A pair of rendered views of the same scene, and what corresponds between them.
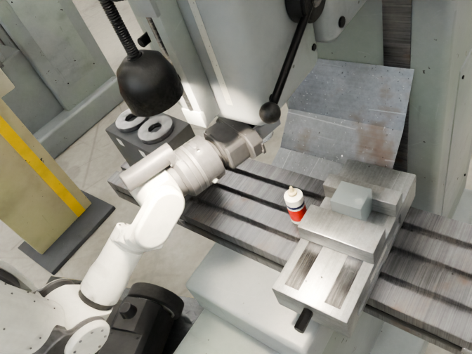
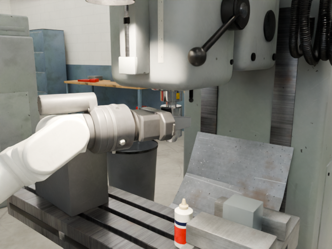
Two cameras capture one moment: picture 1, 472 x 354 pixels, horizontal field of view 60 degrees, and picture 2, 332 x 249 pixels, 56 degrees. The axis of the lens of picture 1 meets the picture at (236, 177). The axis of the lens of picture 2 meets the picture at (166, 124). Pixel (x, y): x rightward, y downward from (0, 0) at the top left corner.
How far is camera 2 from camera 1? 0.36 m
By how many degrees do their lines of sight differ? 34
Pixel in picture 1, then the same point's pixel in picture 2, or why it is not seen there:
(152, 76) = not seen: outside the picture
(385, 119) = (268, 187)
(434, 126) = (308, 205)
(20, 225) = not seen: outside the picture
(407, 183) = (293, 221)
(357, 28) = (252, 111)
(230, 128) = (148, 111)
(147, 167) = (67, 98)
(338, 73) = (232, 146)
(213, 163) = (126, 121)
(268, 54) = (203, 26)
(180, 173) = (95, 116)
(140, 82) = not seen: outside the picture
